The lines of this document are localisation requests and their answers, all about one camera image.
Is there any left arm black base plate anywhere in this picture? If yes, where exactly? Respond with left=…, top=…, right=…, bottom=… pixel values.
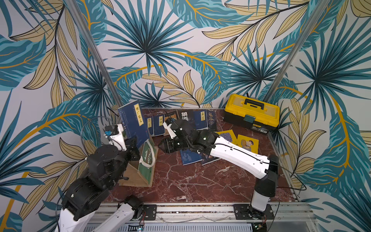
left=115, top=204, right=157, bottom=221

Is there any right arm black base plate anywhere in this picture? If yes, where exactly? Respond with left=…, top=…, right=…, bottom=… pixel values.
left=233, top=204, right=274, bottom=220

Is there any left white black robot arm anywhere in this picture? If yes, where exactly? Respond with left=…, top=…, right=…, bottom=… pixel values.
left=55, top=137, right=140, bottom=232

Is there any yellow black toolbox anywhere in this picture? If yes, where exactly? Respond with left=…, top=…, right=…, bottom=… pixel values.
left=224, top=94, right=280, bottom=134

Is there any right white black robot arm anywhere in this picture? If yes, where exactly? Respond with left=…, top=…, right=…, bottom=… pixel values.
left=159, top=118, right=279, bottom=219

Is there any aluminium front rail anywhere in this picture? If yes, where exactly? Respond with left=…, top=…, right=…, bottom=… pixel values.
left=67, top=202, right=317, bottom=232

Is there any yellow book blue hair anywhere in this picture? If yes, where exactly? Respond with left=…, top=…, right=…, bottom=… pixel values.
left=217, top=130, right=238, bottom=145

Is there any dark wolf title book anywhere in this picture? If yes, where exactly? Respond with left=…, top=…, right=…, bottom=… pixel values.
left=177, top=110, right=196, bottom=128

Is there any old man portrait book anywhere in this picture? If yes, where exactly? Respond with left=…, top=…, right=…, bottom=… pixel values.
left=202, top=156, right=220, bottom=166

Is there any brown cover book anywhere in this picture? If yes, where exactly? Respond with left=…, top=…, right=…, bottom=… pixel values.
left=164, top=110, right=179, bottom=122

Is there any dark blue Guiguzi book back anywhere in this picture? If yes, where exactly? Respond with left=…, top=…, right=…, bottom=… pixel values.
left=206, top=110, right=217, bottom=131

